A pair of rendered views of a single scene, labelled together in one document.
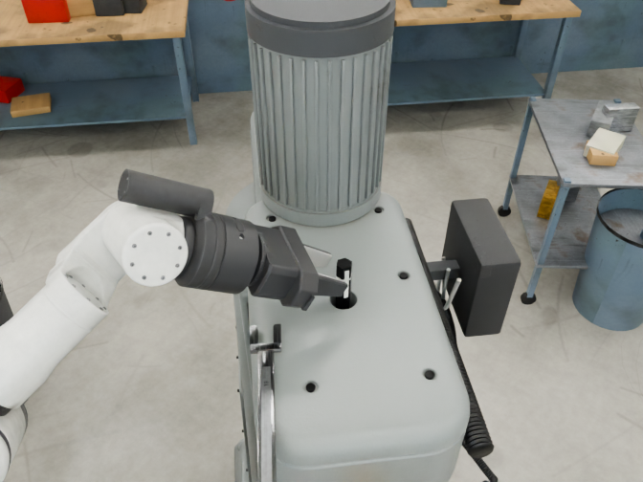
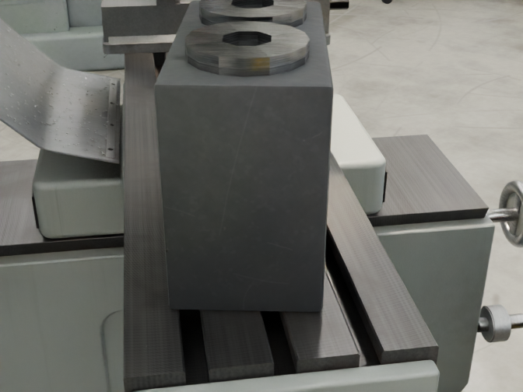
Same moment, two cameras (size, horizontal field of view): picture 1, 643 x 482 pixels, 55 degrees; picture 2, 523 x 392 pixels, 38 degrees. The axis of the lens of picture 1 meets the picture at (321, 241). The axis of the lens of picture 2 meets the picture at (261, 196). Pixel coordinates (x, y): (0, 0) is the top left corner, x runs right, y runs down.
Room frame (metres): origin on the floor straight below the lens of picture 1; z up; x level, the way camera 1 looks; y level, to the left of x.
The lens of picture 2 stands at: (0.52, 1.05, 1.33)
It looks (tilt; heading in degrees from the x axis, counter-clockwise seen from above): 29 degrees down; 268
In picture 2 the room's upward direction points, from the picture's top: straight up
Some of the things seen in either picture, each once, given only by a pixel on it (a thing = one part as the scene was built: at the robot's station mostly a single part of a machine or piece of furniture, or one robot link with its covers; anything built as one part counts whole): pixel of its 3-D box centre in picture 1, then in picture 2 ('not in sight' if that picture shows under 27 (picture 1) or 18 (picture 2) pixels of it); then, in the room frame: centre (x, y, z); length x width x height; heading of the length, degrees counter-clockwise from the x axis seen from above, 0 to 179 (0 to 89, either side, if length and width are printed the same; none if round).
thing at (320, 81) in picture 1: (320, 102); not in sight; (0.82, 0.00, 2.05); 0.20 x 0.20 x 0.32
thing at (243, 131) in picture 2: not in sight; (250, 136); (0.51, 0.46, 1.07); 0.22 x 0.12 x 0.20; 87
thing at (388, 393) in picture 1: (340, 328); not in sight; (0.58, -0.03, 1.81); 0.47 x 0.26 x 0.16; 7
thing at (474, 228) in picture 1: (478, 267); not in sight; (0.91, -0.33, 1.62); 0.20 x 0.09 x 0.21; 7
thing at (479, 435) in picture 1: (432, 317); not in sight; (0.62, -0.17, 1.79); 0.45 x 0.04 x 0.04; 7
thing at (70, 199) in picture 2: not in sight; (207, 149); (0.57, -0.03, 0.83); 0.50 x 0.35 x 0.12; 7
